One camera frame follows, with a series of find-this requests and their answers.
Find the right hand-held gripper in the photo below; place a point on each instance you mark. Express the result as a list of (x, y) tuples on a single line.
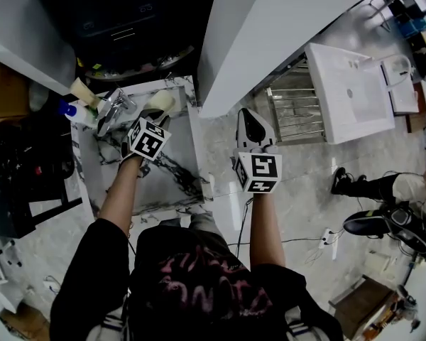
[(259, 167)]

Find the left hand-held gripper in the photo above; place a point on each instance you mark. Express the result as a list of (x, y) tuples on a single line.
[(147, 139)]

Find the white marble sink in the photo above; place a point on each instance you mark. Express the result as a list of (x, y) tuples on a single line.
[(177, 155)]

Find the person's left forearm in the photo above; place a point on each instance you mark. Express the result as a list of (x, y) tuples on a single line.
[(119, 194)]

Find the person's right forearm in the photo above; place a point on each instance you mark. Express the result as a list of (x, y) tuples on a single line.
[(266, 229)]

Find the chrome faucet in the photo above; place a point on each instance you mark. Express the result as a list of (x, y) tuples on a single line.
[(110, 114)]

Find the chrome towel rack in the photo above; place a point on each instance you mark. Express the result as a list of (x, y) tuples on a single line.
[(298, 108)]

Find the white bottle with blue cap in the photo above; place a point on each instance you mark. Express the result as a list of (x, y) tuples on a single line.
[(80, 115)]

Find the round metal tray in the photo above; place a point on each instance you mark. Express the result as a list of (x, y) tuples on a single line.
[(138, 67)]

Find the cream squeeze tube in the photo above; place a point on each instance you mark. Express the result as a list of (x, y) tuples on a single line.
[(83, 91)]

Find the white power strip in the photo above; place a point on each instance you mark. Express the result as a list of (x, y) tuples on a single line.
[(327, 238)]

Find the white ceramic washbasin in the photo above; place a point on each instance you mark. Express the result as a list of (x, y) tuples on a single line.
[(351, 94)]

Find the black and white sneaker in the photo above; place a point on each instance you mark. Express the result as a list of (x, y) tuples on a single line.
[(365, 224)]

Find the black shelf rack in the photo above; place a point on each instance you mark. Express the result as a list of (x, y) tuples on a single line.
[(25, 176)]

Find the person's black printed shirt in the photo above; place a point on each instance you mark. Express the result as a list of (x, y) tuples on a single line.
[(199, 290)]

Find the brown cardboard box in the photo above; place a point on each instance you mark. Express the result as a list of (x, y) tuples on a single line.
[(3, 87)]

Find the small white washbasin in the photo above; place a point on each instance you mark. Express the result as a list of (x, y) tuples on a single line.
[(403, 94)]

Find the wooden crate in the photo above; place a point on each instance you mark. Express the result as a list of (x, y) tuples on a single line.
[(365, 305)]

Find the white plastic stool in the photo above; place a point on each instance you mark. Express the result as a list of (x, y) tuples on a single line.
[(1, 279)]

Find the blue plastic crate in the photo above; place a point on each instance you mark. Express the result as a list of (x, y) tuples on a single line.
[(413, 27)]

